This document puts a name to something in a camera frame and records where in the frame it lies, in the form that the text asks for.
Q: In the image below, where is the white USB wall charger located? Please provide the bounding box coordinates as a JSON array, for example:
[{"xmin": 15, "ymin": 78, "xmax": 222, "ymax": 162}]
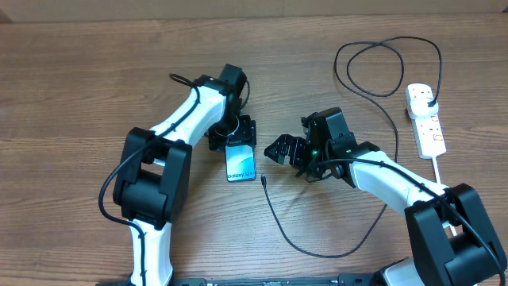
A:
[{"xmin": 407, "ymin": 99, "xmax": 439, "ymax": 120}]

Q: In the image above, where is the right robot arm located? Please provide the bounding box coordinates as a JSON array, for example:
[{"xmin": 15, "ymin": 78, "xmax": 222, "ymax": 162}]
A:
[{"xmin": 264, "ymin": 107, "xmax": 507, "ymax": 286}]

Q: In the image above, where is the Samsung Galaxy smartphone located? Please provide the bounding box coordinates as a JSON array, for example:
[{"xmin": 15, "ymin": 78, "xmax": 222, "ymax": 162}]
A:
[{"xmin": 225, "ymin": 145, "xmax": 256, "ymax": 183}]

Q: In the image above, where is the black USB charging cable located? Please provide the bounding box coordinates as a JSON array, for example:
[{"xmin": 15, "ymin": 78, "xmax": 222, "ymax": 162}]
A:
[{"xmin": 260, "ymin": 36, "xmax": 443, "ymax": 260}]

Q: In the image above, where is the white power strip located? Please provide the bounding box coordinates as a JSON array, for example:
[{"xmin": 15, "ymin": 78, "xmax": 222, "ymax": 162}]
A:
[{"xmin": 404, "ymin": 83, "xmax": 448, "ymax": 160}]

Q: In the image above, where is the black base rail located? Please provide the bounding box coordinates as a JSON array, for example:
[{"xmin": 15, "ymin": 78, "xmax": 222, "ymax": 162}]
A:
[{"xmin": 94, "ymin": 273, "xmax": 382, "ymax": 286}]

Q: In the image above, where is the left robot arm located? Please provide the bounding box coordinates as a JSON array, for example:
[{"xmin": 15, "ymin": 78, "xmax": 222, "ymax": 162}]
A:
[{"xmin": 108, "ymin": 64, "xmax": 256, "ymax": 285}]

